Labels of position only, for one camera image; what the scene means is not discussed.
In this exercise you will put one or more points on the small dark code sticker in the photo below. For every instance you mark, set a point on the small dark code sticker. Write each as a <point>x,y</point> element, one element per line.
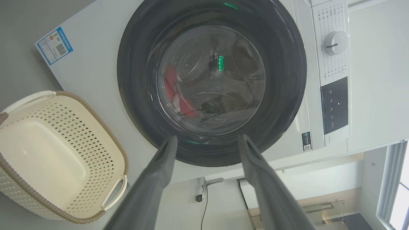
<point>306,141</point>

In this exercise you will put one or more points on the white washing machine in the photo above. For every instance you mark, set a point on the white washing machine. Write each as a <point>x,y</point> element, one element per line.
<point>96,64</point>

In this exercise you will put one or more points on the white round control knob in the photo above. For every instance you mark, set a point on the white round control knob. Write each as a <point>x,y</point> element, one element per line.
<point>336,43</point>

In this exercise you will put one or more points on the plain red shirt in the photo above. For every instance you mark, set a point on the plain red shirt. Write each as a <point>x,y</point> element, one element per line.
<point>187,107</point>

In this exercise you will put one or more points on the metal leg with black caster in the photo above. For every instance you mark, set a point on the metal leg with black caster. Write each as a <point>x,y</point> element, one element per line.
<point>207,183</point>

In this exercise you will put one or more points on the window with white frame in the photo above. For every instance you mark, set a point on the window with white frame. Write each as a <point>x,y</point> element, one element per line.
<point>391,185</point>

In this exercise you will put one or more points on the blue energy label sticker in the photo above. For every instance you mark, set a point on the blue energy label sticker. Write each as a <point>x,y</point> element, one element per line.
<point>54,46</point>

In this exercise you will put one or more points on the cream perforated laundry basket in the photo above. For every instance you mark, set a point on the cream perforated laundry basket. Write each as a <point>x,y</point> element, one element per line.
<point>48,153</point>

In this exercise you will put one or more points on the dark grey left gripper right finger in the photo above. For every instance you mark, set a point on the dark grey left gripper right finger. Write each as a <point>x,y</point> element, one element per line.
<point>271,198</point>

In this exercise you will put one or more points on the black round glass washer door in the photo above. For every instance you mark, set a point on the black round glass washer door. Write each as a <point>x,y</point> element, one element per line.
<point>134,80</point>

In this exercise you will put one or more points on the red garment with white stripes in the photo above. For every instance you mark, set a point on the red garment with white stripes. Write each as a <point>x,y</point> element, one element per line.
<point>171,80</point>

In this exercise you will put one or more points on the black washer display panel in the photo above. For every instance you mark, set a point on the black washer display panel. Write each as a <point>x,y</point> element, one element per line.
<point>334,105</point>

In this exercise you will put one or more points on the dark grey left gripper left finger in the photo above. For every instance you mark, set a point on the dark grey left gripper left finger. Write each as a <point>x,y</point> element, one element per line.
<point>147,191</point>

